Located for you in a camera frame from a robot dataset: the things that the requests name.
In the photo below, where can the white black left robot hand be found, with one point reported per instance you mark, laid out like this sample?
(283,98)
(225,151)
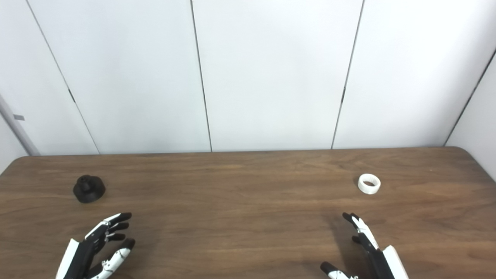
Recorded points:
(79,257)

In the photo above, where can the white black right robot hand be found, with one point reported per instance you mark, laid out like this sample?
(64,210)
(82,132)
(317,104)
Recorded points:
(378,261)

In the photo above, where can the round black part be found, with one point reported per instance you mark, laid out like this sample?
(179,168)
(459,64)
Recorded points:
(89,190)

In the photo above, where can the grey wall corner post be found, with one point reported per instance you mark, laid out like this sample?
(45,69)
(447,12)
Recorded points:
(17,130)

